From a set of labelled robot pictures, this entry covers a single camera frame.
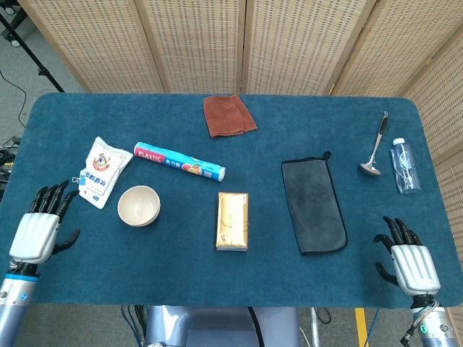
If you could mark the white printed food bag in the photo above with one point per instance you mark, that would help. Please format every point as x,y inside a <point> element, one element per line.
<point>105,166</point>

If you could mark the grey microfibre cloth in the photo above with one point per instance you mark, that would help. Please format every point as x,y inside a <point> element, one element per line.
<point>313,206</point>

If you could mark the black tripod stand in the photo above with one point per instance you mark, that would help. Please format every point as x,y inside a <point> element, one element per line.
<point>43,70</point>

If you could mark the gold tissue pack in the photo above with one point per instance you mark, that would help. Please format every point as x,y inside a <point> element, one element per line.
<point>232,220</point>

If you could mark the plastic food wrap box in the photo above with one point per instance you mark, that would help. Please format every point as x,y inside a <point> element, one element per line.
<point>173,160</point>

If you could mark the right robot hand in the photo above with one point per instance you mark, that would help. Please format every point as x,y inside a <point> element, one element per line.
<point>416,267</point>

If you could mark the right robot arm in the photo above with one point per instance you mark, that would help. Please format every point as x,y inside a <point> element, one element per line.
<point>439,329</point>

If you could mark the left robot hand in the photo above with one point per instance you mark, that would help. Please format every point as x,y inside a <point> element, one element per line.
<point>34,235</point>

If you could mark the beige bowl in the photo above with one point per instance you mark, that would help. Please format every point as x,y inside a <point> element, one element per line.
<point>137,202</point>
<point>143,225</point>

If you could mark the blue-grey robot torso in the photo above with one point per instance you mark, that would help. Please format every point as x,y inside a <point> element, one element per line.
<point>217,325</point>

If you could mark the clear water bottle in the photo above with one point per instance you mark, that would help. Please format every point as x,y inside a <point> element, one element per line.
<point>405,166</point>

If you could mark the brown cloth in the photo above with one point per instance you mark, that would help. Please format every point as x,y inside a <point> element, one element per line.
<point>226,114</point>

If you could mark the white metal pole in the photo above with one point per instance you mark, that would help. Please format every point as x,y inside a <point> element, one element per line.
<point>314,325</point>

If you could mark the small binder clip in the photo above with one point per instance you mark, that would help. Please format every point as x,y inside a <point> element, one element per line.
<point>76,179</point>

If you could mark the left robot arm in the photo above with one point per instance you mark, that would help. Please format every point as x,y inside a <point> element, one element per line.
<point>14,307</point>

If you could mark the black equipment pile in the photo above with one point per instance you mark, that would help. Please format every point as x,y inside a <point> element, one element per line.
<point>7,159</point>

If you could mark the blue table mat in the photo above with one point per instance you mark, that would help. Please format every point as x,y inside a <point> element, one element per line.
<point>181,267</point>

